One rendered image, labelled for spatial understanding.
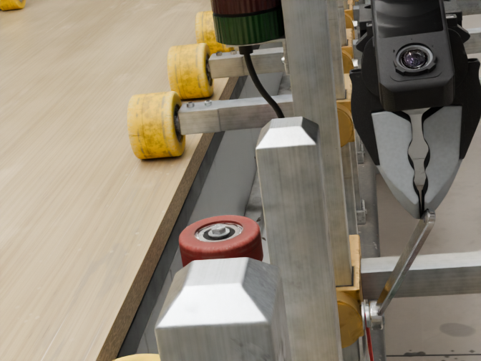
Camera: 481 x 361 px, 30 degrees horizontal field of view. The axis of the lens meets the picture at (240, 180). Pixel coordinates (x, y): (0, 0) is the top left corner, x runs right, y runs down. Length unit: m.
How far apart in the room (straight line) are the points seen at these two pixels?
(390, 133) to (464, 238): 2.24
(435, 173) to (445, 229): 2.29
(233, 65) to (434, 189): 0.70
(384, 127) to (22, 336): 0.34
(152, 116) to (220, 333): 0.82
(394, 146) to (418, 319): 1.83
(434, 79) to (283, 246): 0.13
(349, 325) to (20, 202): 0.43
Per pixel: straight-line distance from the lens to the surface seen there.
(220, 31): 0.75
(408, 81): 0.55
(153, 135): 1.08
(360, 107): 0.64
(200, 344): 0.27
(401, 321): 2.45
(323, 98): 0.76
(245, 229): 0.87
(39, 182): 1.11
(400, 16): 0.58
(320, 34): 0.74
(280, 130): 0.51
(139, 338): 0.92
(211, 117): 1.08
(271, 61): 1.31
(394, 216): 3.05
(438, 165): 0.66
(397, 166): 0.65
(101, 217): 0.97
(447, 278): 0.87
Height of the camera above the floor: 1.27
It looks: 21 degrees down
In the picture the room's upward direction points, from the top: 8 degrees counter-clockwise
